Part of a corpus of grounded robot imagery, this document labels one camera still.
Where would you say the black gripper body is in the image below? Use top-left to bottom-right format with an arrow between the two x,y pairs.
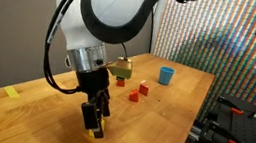
72,64 -> 113,108

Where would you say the yellow pentagon wooden block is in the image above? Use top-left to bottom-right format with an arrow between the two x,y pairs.
87,116 -> 107,140

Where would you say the small red wooden block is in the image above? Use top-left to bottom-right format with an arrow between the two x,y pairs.
115,76 -> 127,88

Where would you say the red triangular wooden block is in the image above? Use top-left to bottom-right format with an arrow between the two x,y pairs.
138,79 -> 151,97

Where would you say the blue plastic cup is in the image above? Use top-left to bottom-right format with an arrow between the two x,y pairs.
157,65 -> 176,87

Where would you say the red wooden cube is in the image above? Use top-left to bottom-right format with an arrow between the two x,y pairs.
128,87 -> 142,103

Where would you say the yellow tape piece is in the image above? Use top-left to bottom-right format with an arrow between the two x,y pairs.
2,84 -> 22,101

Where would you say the colourful patterned backdrop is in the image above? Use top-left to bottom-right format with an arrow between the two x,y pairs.
146,0 -> 256,113

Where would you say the olive wrist camera box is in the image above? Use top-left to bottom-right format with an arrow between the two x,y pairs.
105,55 -> 135,82

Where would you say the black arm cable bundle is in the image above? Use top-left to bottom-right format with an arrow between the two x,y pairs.
37,0 -> 96,97

